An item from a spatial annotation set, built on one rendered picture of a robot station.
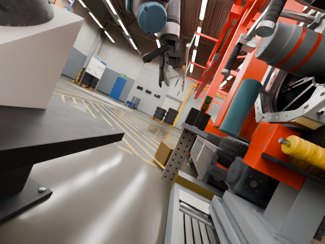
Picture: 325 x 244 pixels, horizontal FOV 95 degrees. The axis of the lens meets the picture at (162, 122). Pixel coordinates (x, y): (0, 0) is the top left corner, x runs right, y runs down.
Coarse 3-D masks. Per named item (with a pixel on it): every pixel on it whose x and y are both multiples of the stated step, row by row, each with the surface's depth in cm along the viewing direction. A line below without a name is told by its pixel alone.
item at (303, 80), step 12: (324, 72) 60; (288, 84) 77; (300, 84) 66; (312, 84) 59; (324, 84) 54; (276, 96) 77; (288, 96) 76; (300, 96) 63; (312, 96) 56; (276, 108) 72; (288, 108) 67
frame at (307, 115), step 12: (312, 12) 62; (300, 24) 68; (276, 72) 79; (264, 84) 77; (264, 96) 77; (324, 96) 38; (264, 108) 68; (300, 108) 44; (312, 108) 40; (324, 108) 42; (264, 120) 61; (276, 120) 53; (288, 120) 46; (300, 120) 43; (312, 120) 42; (324, 120) 41
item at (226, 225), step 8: (216, 200) 73; (208, 208) 78; (216, 208) 70; (224, 208) 73; (216, 216) 67; (224, 216) 60; (232, 216) 65; (216, 224) 64; (224, 224) 58; (232, 224) 62; (224, 232) 56; (232, 232) 52; (240, 232) 56; (224, 240) 54; (232, 240) 50; (240, 240) 53
